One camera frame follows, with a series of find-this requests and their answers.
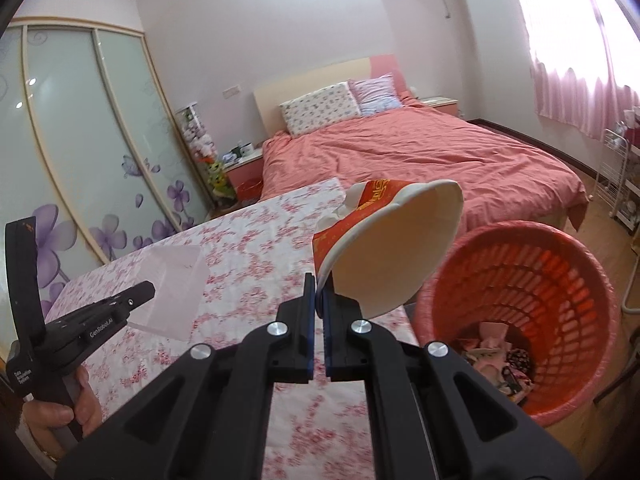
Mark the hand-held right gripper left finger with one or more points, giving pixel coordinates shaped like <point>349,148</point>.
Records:
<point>311,350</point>

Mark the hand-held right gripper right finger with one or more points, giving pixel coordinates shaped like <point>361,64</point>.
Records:
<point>326,350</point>

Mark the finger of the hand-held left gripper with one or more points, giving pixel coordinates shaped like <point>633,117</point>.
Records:
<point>130,297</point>

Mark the black white floral scrunchie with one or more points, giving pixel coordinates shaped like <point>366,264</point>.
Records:
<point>520,360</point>

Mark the red plastic basket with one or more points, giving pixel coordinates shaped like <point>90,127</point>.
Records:
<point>525,280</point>

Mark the person's left hand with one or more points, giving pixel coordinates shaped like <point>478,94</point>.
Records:
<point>50,417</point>

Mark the clear plastic sheet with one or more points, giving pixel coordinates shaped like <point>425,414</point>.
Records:
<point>170,290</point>

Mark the pink floral tablecloth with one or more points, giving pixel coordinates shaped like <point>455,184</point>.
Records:
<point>240,240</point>

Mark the green plush toy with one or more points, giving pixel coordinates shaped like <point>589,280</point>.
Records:
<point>220,177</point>

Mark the crumpled pink wrapper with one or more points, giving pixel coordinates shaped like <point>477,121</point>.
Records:
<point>482,345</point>

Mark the red gift bag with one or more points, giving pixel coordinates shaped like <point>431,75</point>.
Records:
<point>249,191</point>

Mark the flower print sliding wardrobe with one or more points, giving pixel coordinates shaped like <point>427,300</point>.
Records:
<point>75,135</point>

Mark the pink nightstand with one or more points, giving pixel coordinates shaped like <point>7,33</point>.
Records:
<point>245,170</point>
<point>440,106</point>

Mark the clear shelf of plush toys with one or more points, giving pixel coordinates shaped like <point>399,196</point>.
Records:
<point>197,135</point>

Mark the white mug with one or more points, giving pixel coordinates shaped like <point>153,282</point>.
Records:
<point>247,150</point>

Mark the bed with coral duvet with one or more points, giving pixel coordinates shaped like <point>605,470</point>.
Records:
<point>425,160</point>

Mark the floral pillow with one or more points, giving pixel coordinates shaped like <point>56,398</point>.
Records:
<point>320,107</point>

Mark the pink striped pillow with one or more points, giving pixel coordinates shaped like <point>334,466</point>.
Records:
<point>375,95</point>

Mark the beige pink headboard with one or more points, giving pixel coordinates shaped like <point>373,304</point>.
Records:
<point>300,85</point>

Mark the pink curtain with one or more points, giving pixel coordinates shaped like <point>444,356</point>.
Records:
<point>575,85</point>

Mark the white wall outlet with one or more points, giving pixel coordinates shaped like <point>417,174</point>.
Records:
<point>233,91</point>

